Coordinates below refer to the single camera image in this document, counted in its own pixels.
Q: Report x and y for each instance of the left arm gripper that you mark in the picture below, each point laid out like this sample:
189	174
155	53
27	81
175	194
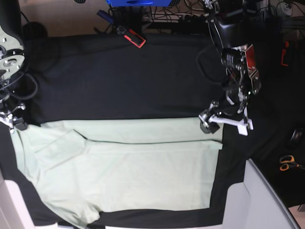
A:
233	102

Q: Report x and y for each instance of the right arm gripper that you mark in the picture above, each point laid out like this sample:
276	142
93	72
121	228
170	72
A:
8	105

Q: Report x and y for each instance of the light green T-shirt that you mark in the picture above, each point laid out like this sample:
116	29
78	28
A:
81	168

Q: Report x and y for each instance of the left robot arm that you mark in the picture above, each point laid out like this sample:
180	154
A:
230	26

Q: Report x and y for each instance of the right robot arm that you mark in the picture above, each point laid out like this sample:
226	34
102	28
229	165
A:
13	65

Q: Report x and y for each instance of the black round stool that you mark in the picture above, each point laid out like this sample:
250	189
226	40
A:
34	30

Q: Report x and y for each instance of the black table cloth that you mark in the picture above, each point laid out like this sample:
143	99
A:
105	77

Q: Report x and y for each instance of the red and black clamp tool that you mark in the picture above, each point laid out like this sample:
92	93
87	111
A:
131	36

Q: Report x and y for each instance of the blue cylindrical marker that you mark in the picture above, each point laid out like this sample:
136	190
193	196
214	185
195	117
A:
106	16

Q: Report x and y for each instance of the blue plastic box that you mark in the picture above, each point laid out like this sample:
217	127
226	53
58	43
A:
146	3

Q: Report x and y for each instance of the orange handled scissors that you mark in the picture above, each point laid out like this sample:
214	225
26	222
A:
288	162

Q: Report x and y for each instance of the white table frame right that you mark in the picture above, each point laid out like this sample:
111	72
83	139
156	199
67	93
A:
253	204

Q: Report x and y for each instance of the white table frame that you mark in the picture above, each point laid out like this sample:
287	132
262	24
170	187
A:
253	204
13	211

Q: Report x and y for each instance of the white table frame left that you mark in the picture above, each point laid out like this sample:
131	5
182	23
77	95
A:
13	211

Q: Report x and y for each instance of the orange and black bracket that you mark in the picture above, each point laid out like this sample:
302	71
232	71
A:
284	61

